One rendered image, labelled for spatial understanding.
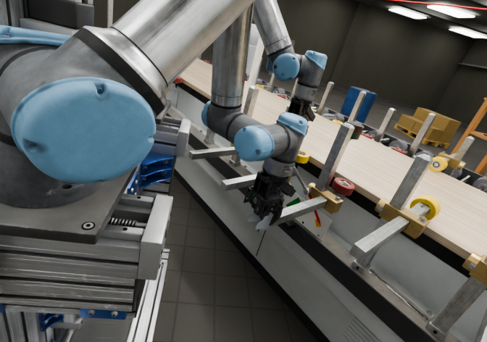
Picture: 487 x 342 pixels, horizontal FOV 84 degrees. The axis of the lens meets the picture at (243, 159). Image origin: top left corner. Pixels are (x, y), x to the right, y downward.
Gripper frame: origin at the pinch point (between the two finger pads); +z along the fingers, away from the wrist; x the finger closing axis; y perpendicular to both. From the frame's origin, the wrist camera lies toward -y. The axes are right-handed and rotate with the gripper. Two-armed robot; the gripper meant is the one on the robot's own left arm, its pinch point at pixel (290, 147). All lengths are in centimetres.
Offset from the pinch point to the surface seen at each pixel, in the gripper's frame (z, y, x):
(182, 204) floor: 96, -30, -88
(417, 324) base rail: 28, 12, 61
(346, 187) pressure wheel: 7.2, -5.9, 24.0
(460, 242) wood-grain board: 9, -11, 62
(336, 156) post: -4.6, 0.0, 18.0
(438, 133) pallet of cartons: 82, -684, 40
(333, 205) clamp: 11.9, 2.5, 24.3
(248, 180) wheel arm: 14.6, 13.6, -6.6
